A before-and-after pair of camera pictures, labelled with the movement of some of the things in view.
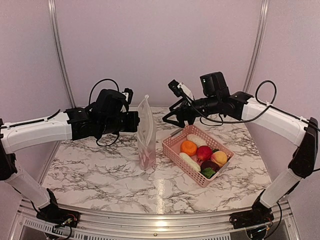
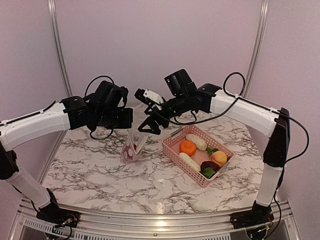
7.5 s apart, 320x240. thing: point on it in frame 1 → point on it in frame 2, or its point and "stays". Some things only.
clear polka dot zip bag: (146, 134) → (133, 146)
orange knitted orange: (189, 147) stays
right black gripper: (184, 108) → (155, 114)
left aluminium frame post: (52, 8) stays
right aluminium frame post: (258, 47) stays
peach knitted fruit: (219, 157) stays
